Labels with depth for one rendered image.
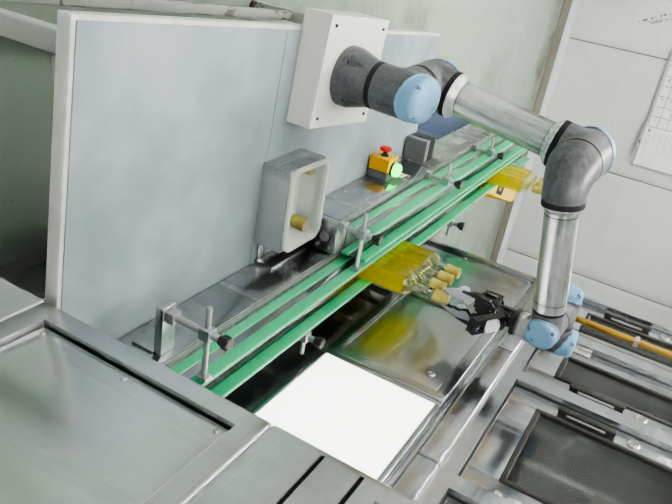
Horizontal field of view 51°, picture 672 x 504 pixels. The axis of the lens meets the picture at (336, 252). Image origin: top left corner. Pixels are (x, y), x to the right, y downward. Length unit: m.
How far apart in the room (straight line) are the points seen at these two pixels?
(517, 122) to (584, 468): 0.83
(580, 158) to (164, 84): 0.87
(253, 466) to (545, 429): 1.04
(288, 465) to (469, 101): 1.05
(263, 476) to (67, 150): 0.62
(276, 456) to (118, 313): 0.59
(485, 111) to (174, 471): 1.12
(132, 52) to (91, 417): 0.61
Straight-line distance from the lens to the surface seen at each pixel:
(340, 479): 1.01
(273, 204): 1.73
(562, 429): 1.91
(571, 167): 1.58
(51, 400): 1.12
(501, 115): 1.73
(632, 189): 7.84
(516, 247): 8.30
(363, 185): 2.18
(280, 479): 0.99
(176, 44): 1.38
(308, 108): 1.72
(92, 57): 1.24
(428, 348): 1.96
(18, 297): 1.34
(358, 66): 1.73
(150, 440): 1.05
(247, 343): 1.55
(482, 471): 1.69
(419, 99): 1.66
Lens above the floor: 1.64
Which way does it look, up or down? 23 degrees down
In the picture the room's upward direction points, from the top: 112 degrees clockwise
